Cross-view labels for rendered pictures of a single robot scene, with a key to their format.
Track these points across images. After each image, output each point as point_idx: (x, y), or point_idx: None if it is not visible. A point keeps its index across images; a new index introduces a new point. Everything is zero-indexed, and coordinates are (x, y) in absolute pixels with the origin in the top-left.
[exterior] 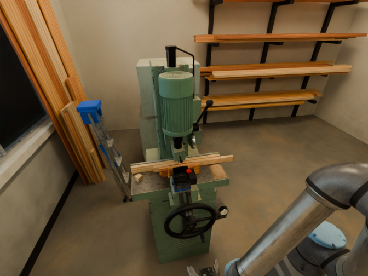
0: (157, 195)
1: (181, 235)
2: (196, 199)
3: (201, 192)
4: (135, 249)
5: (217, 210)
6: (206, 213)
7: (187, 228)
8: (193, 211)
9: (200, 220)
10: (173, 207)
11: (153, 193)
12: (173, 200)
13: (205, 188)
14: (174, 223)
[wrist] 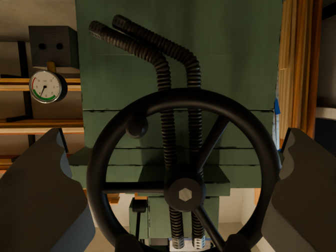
0: (243, 173)
1: (223, 124)
2: (153, 205)
3: (129, 155)
4: None
5: (68, 68)
6: (106, 54)
7: (200, 162)
8: (150, 77)
9: (147, 192)
10: (222, 188)
11: (254, 183)
12: (218, 216)
13: (121, 169)
14: (212, 33)
